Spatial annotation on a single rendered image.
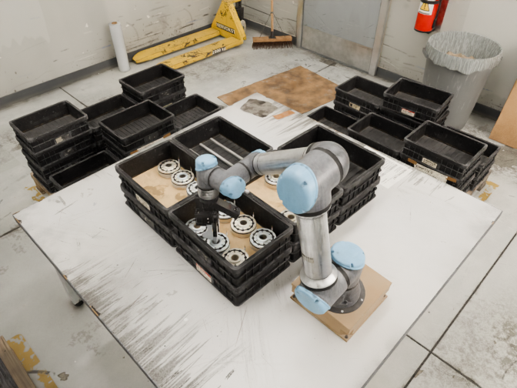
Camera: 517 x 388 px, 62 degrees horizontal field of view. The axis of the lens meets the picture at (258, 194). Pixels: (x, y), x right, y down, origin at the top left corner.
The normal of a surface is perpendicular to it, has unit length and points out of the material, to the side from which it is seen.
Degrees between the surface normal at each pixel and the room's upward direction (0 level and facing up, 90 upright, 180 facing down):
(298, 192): 85
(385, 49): 90
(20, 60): 90
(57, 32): 90
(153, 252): 0
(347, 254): 6
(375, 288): 4
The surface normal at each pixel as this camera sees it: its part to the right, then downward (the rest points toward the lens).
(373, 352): 0.00, -0.74
